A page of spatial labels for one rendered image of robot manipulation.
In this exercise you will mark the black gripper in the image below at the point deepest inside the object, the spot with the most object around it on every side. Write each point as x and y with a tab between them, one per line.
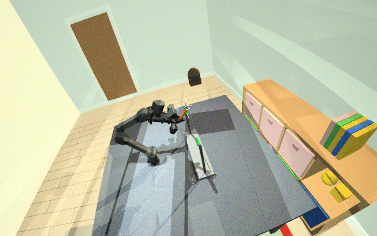
173	128

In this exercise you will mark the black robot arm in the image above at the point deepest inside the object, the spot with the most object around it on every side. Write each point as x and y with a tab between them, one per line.
152	114

